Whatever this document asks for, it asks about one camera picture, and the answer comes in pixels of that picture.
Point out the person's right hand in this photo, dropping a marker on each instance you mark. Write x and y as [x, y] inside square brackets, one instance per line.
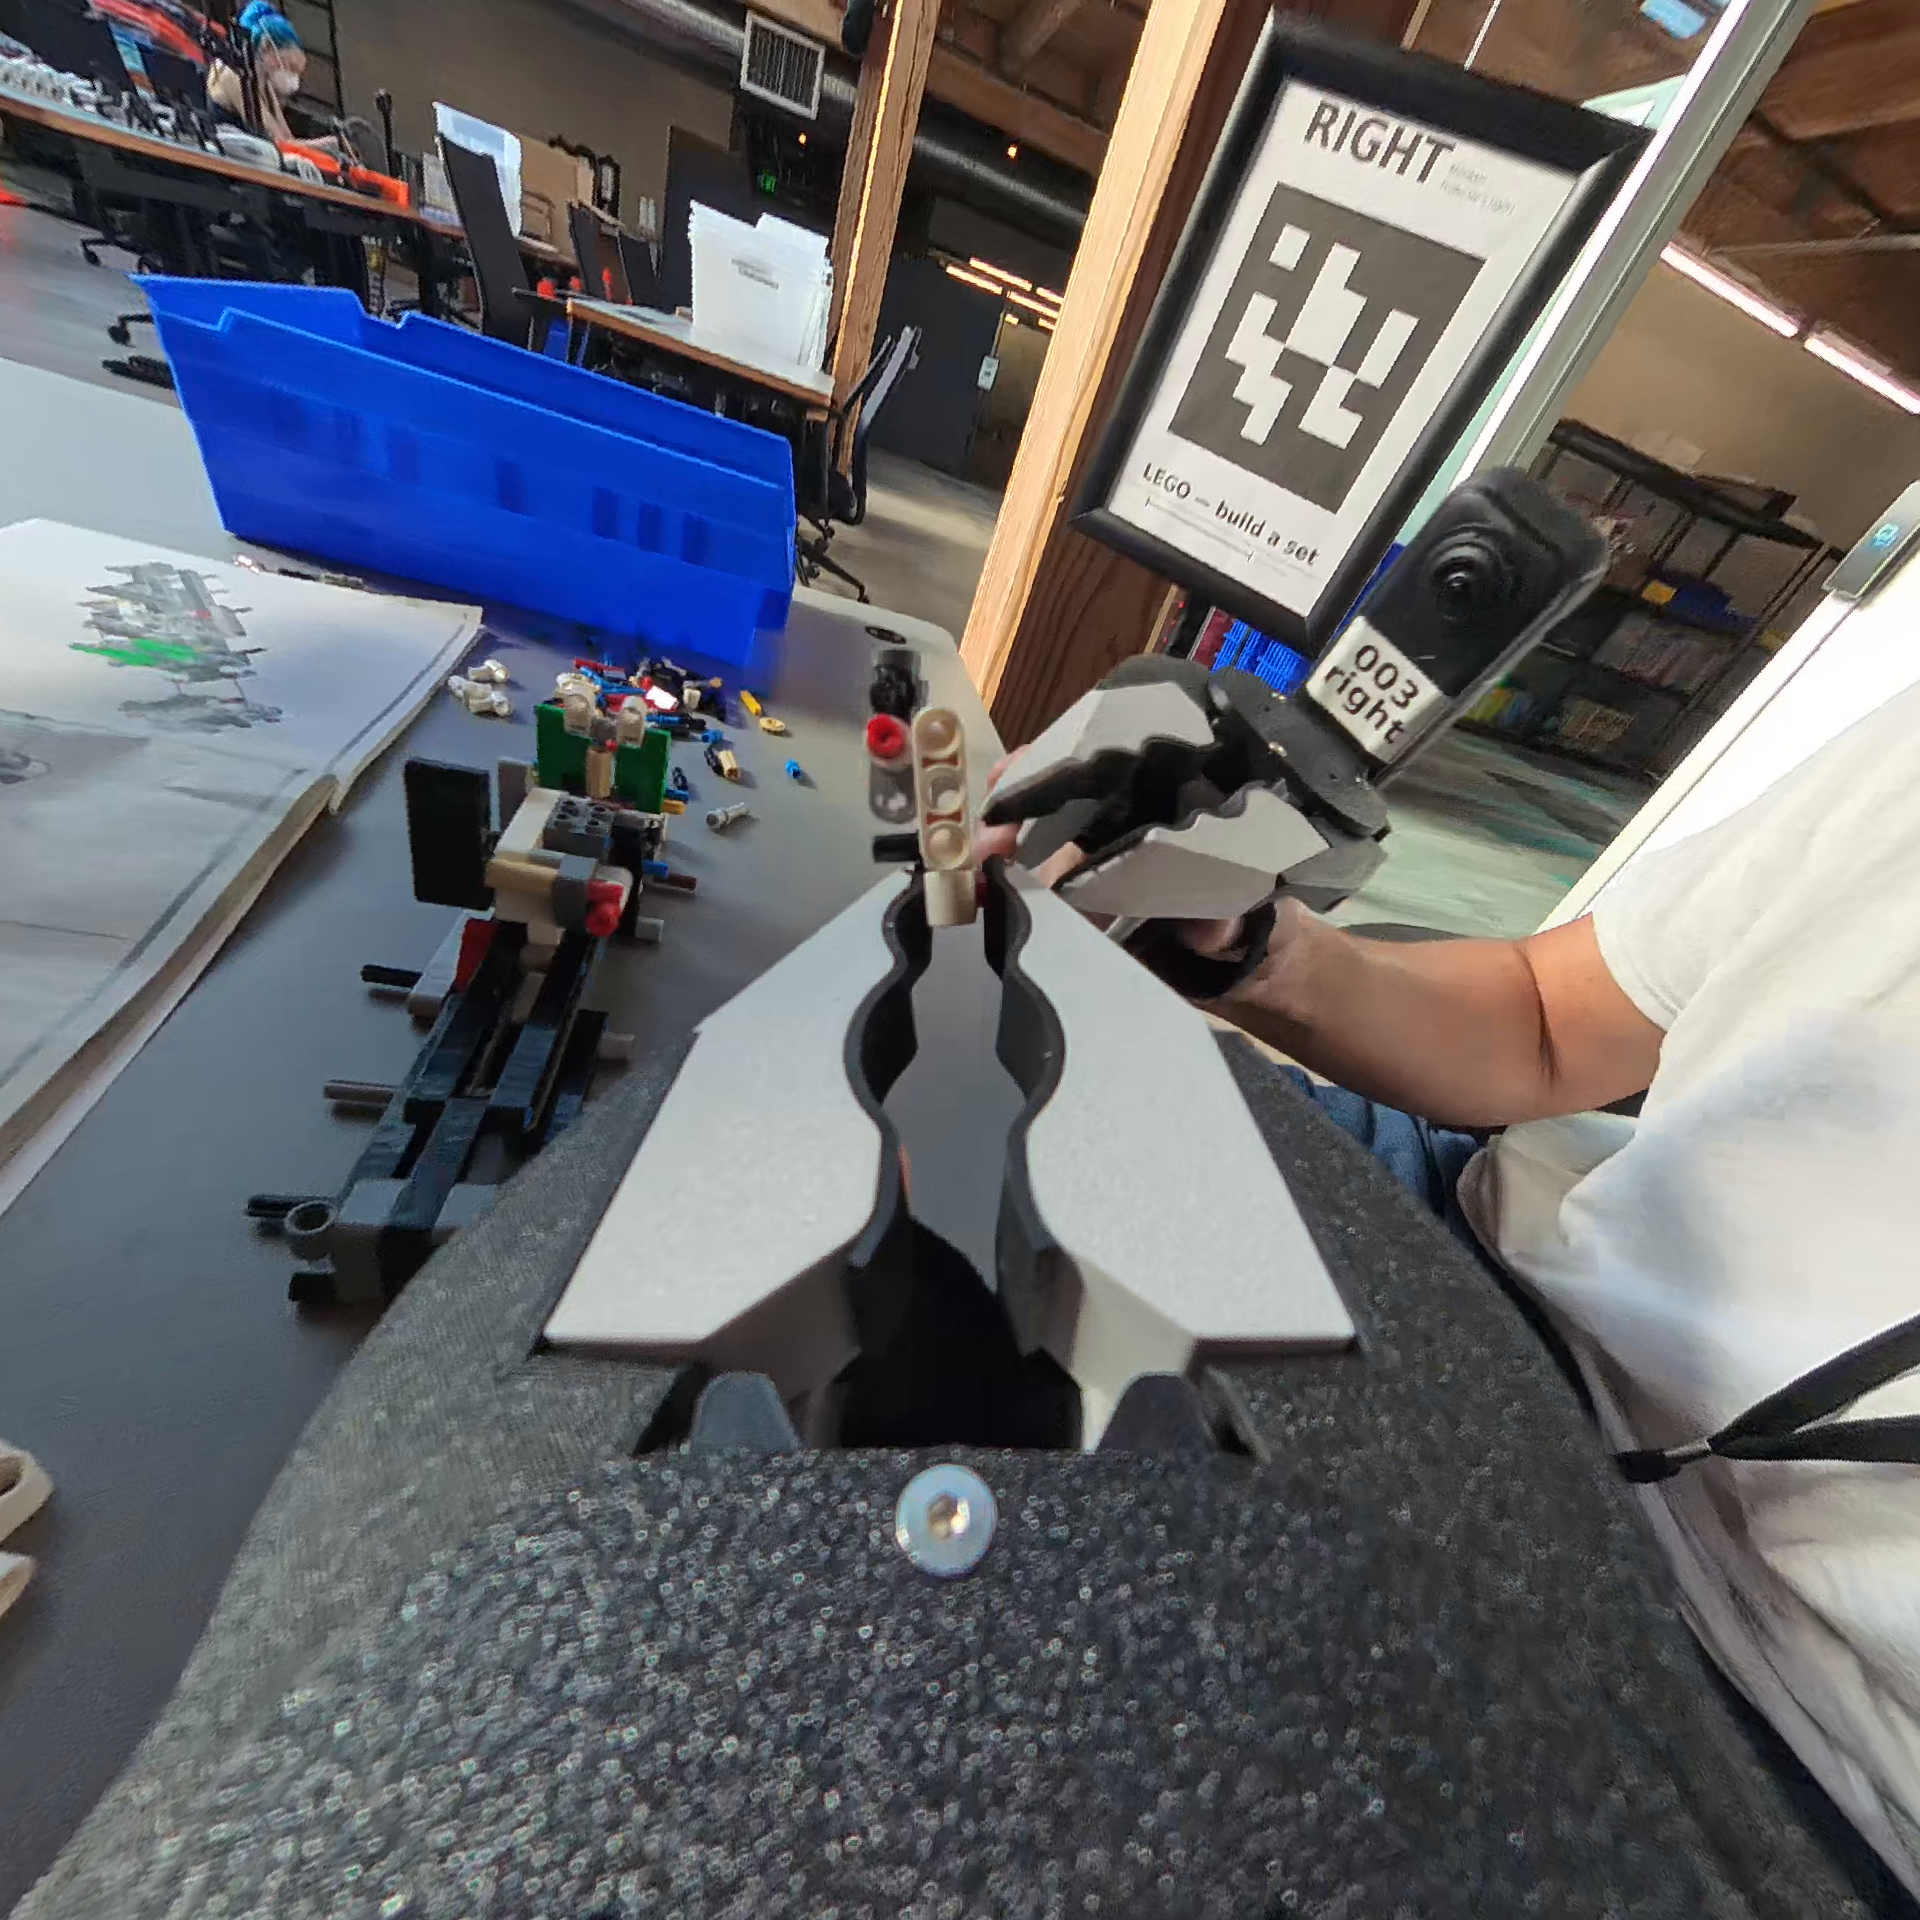
[1302, 960]

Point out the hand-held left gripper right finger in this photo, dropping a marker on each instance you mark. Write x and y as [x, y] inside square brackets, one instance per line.
[1170, 1185]

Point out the small wooden table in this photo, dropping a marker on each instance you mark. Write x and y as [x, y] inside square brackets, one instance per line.
[691, 352]

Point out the person's white shirt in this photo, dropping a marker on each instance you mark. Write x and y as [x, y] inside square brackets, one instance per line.
[1771, 1081]

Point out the black office chair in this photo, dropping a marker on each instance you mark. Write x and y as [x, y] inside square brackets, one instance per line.
[489, 240]
[855, 451]

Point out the green toy brick assembly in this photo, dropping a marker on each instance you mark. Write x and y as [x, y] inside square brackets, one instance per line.
[585, 751]

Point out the large black toy brick model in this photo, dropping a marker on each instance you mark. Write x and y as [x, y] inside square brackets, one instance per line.
[481, 1035]

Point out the white cardboard boxes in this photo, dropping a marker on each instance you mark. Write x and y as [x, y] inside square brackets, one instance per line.
[758, 285]

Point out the person's blue jeans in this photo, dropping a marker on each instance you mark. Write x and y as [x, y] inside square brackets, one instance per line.
[1394, 1149]

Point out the thin wooden post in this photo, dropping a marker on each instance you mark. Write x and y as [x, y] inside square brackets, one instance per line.
[878, 211]

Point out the instruction booklet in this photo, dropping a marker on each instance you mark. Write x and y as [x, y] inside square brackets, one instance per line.
[164, 780]

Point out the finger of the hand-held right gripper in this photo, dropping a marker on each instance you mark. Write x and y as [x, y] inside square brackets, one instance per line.
[1095, 751]
[1214, 862]

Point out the long wooden work table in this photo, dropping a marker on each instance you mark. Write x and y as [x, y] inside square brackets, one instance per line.
[224, 173]

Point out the tan object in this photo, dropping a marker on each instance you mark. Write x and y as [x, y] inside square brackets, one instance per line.
[19, 1501]

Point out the heap of loose toy bricks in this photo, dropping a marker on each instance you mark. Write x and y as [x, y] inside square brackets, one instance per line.
[705, 720]

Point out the small tan toy brick assembly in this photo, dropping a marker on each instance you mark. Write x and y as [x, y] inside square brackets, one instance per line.
[942, 788]

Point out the person's right forearm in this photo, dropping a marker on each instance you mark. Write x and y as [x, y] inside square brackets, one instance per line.
[1441, 1021]

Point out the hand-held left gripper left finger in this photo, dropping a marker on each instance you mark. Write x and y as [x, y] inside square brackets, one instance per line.
[721, 1185]

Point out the blue plastic bin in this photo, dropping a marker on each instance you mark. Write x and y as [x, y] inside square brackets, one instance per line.
[481, 465]

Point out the black storage shelf rack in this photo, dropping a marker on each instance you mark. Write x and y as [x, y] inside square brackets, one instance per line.
[1664, 601]

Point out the thick wooden post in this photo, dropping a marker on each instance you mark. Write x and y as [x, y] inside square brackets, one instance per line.
[1095, 301]

